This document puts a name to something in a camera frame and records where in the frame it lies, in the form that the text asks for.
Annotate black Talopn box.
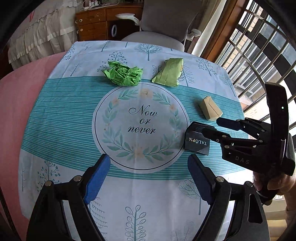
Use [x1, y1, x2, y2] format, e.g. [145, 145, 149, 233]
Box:
[184, 121, 211, 156]

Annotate light green snack wrapper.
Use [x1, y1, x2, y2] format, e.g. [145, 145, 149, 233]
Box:
[152, 58, 184, 87]

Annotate green paper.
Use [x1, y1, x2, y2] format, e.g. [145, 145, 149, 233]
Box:
[102, 61, 143, 86]

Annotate right hand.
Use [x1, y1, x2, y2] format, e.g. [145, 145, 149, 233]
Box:
[253, 172, 295, 195]

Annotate beige small carton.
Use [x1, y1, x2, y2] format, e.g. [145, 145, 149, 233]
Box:
[199, 96, 223, 121]

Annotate metal window grille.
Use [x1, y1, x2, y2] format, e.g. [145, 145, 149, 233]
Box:
[215, 1, 295, 135]

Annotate tree print tablecloth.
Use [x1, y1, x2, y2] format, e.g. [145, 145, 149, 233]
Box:
[18, 41, 244, 240]

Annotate grey office chair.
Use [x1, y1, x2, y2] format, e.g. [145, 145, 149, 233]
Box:
[116, 0, 203, 52]

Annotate pink bed sheet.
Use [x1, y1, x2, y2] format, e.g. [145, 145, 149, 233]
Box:
[1, 52, 65, 240]

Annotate wooden desk with drawers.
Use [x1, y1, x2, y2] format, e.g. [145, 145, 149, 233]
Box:
[75, 3, 144, 41]

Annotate white frilled cover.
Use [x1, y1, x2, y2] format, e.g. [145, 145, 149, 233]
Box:
[8, 0, 83, 70]

